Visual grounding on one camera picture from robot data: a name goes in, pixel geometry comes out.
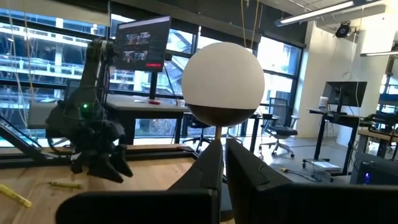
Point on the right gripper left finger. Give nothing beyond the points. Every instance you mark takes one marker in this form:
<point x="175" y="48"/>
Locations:
<point x="186" y="205"/>

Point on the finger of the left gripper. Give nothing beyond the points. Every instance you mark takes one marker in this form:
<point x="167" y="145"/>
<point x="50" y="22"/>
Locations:
<point x="122" y="158"/>
<point x="107" y="169"/>

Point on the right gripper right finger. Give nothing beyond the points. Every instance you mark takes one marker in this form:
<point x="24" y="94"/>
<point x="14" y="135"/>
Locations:
<point x="280" y="205"/>

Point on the yellow-green crayon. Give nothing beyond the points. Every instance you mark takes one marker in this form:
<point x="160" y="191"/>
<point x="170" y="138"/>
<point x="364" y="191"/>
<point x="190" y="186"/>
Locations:
<point x="65" y="185"/>

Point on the yellow highlighter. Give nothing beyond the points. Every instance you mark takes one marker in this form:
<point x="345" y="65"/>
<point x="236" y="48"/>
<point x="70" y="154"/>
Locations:
<point x="15" y="196"/>

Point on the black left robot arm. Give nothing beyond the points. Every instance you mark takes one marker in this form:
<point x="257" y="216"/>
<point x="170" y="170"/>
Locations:
<point x="93" y="77"/>

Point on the black equipment top right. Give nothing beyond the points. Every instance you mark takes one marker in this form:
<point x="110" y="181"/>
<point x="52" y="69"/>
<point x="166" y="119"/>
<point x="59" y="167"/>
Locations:
<point x="155" y="152"/>

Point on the light grey panel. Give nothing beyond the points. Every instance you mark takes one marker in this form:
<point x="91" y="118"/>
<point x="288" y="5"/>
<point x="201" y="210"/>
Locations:
<point x="38" y="115"/>

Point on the grey office desk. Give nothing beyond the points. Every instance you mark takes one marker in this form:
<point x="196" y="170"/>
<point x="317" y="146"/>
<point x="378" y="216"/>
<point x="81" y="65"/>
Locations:
<point x="140" y="109"/>

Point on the grey mesh office chair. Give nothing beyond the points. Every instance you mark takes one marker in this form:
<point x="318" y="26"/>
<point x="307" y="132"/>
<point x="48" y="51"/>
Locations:
<point x="280" y="130"/>

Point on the dark office chair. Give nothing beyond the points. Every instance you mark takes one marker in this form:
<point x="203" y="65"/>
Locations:
<point x="197" y="124"/>

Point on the black computer monitor red bar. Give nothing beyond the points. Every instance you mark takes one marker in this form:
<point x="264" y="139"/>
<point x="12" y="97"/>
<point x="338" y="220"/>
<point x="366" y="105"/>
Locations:
<point x="140" y="43"/>

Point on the black computer tower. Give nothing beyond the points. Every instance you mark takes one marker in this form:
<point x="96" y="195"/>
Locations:
<point x="373" y="171"/>

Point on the black standing desk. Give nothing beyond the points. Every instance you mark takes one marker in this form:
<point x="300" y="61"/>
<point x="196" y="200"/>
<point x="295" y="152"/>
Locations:
<point x="342" y="117"/>

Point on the white canister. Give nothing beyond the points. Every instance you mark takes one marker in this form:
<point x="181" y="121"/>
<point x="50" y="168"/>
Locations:
<point x="323" y="104"/>

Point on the wooden workbench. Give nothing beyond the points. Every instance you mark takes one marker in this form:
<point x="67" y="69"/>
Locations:
<point x="373" y="133"/>

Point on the white globe lamp black stand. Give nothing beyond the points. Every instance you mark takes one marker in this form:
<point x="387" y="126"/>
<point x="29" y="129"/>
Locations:
<point x="222" y="81"/>

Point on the black monitor on standing desk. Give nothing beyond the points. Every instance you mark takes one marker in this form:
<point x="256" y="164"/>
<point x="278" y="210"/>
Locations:
<point x="345" y="93"/>

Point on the short ceiling light strip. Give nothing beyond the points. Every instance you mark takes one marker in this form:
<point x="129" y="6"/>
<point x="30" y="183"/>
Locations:
<point x="379" y="53"/>

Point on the long ceiling light strip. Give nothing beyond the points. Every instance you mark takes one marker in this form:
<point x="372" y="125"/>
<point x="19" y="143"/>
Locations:
<point x="314" y="13"/>

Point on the large glass window wall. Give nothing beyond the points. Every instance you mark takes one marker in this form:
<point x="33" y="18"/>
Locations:
<point x="280" y="59"/>

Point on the black round wall device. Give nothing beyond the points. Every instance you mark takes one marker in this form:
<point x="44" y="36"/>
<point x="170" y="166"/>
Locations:
<point x="343" y="30"/>

